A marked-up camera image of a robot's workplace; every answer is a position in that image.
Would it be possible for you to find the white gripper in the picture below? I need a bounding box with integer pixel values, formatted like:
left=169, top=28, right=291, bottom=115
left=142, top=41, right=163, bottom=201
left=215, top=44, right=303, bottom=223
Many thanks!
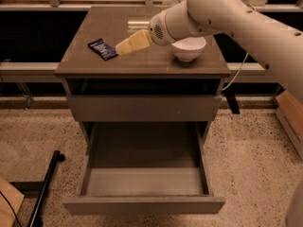
left=115, top=10, right=174, bottom=55

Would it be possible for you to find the dark blue rxbar wrapper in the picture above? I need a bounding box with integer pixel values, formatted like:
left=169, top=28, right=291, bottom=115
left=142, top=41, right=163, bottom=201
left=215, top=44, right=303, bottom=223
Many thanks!
left=88, top=39, right=117, bottom=61

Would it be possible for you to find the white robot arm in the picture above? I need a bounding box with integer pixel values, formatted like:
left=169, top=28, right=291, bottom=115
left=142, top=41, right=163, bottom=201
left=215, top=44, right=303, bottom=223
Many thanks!
left=116, top=0, right=303, bottom=102

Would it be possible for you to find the grey drawer cabinet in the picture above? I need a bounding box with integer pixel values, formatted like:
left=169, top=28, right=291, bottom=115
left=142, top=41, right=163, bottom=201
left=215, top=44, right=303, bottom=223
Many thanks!
left=56, top=7, right=230, bottom=215

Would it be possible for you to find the closed grey top drawer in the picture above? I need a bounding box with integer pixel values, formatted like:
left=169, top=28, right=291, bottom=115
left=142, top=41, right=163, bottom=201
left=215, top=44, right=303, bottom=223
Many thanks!
left=66, top=96, right=222, bottom=122

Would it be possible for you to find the open grey middle drawer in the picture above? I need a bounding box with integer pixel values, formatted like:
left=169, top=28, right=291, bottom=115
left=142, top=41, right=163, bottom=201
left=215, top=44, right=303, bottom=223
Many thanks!
left=63, top=122, right=225, bottom=215

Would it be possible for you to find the white ceramic bowl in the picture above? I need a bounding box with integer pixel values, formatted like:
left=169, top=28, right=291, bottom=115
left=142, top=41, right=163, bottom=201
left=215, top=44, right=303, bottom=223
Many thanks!
left=170, top=37, right=206, bottom=61

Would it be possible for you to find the cardboard box right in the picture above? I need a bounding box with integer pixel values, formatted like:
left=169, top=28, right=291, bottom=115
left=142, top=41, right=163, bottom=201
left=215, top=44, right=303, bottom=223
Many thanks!
left=276, top=90, right=303, bottom=159

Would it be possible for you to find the black metal stand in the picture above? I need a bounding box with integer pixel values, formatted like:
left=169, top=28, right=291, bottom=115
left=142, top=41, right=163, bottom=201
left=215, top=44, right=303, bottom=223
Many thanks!
left=11, top=150, right=65, bottom=227

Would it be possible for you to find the cardboard piece bottom left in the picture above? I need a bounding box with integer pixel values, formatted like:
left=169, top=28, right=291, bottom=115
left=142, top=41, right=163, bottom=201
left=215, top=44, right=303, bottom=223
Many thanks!
left=0, top=178, right=25, bottom=227

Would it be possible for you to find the white power cable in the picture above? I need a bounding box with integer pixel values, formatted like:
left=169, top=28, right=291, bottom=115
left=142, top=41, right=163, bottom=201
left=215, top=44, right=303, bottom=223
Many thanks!
left=221, top=52, right=249, bottom=92

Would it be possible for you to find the grey metal rail frame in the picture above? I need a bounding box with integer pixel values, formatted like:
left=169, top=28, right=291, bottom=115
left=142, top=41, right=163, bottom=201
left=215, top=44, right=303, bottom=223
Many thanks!
left=0, top=0, right=303, bottom=111

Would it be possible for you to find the black thin cable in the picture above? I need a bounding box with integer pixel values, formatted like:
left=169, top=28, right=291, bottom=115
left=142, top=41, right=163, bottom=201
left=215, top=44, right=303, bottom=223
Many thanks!
left=0, top=191, right=23, bottom=227

